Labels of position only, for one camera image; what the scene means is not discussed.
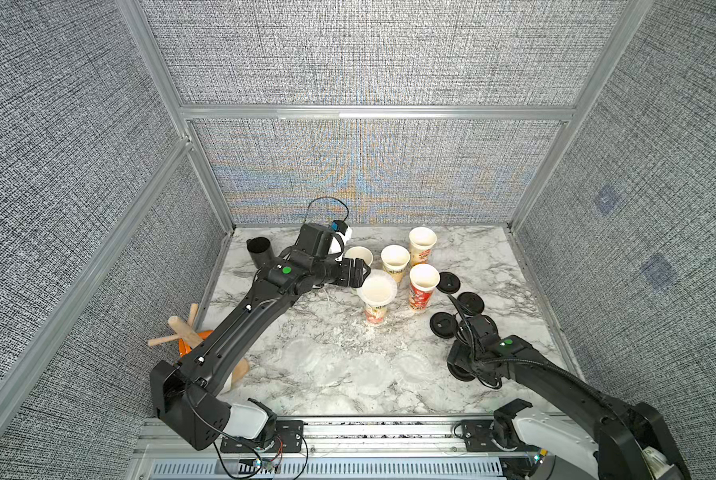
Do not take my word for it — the black plastic cup lid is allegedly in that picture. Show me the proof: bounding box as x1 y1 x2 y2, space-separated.
447 361 476 382
457 291 485 316
437 271 462 295
429 312 458 339

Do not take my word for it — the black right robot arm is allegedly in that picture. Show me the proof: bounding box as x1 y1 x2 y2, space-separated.
431 312 690 479

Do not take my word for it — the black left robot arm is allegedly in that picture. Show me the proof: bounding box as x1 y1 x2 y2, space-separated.
150 259 371 450

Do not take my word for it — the red milk tea paper cup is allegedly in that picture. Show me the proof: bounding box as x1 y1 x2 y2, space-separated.
409 263 440 311

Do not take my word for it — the back left paper cup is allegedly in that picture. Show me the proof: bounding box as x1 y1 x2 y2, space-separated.
344 246 374 267

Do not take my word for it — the middle yellow paper cup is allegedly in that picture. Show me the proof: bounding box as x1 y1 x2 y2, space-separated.
381 244 411 284

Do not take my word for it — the back right paper cup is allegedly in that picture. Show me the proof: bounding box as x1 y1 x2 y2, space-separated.
409 226 438 266

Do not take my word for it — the black cylindrical cup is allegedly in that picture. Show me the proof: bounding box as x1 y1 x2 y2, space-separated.
246 236 275 270

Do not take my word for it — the wooden mug tree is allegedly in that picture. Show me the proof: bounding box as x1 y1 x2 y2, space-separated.
147 303 250 393

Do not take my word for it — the orange mug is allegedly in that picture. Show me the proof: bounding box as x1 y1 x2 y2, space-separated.
176 329 215 361

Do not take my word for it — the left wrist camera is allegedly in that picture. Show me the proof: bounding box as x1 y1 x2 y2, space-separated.
294 220 353 260

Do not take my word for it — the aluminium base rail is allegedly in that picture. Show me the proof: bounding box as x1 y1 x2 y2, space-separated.
125 414 594 479

